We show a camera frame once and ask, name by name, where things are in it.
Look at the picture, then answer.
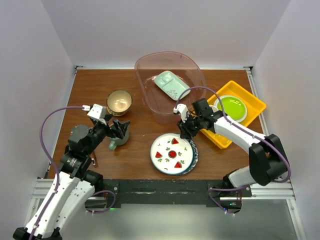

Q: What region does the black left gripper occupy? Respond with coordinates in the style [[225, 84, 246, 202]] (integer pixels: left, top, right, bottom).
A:
[[85, 114, 130, 155]]

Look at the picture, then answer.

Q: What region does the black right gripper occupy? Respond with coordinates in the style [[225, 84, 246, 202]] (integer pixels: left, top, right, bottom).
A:
[[177, 113, 203, 140]]

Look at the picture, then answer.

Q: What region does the watermelon pattern plate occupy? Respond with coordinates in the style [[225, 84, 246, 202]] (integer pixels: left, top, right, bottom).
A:
[[150, 133, 193, 176]]

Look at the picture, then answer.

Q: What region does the pale green divided dish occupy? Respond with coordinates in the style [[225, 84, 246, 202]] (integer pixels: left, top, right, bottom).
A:
[[153, 70, 190, 101]]

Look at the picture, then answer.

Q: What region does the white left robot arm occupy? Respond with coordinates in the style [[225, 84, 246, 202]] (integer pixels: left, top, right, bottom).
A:
[[13, 119, 131, 240]]

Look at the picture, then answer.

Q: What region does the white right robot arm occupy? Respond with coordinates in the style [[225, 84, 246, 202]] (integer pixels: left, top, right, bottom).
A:
[[173, 98, 291, 197]]

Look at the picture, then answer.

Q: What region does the clear pink plastic bin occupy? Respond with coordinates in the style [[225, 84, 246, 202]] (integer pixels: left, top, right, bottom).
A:
[[134, 51, 207, 124]]

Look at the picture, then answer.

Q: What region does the teal ceramic mug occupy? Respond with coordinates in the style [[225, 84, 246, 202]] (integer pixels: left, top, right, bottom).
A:
[[107, 128, 129, 151]]

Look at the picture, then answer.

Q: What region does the blue patterned bottom plate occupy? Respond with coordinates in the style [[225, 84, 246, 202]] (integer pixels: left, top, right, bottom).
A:
[[177, 139, 199, 176]]

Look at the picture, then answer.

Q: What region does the beige ceramic bowl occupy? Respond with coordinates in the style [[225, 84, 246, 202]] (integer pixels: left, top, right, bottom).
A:
[[106, 89, 133, 116]]

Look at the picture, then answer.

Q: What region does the light blue white mug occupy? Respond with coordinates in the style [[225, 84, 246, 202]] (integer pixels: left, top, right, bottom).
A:
[[209, 105, 219, 116]]

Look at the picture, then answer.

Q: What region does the white rimmed plate under green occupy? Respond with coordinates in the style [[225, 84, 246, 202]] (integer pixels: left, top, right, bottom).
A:
[[213, 94, 249, 124]]

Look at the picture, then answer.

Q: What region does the yellow plastic tray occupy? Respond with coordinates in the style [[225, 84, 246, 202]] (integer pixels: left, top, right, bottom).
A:
[[200, 80, 267, 149]]

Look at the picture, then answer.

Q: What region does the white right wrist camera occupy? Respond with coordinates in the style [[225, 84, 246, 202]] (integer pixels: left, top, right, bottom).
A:
[[173, 103, 189, 123]]

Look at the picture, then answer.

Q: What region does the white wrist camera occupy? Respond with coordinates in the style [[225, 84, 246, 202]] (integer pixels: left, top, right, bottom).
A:
[[82, 104, 107, 125], [173, 103, 189, 123]]

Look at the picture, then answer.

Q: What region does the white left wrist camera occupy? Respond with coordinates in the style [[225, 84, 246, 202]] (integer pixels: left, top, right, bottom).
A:
[[82, 104, 107, 125]]

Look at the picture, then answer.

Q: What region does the spatula with wooden handle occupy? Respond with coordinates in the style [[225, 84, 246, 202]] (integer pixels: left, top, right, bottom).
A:
[[90, 152, 98, 167]]

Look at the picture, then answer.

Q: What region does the black mounting base plate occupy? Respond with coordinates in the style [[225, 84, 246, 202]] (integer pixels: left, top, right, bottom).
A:
[[85, 179, 252, 211]]

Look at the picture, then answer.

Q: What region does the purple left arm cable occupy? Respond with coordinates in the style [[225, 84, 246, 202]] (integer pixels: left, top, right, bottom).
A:
[[28, 105, 91, 240]]

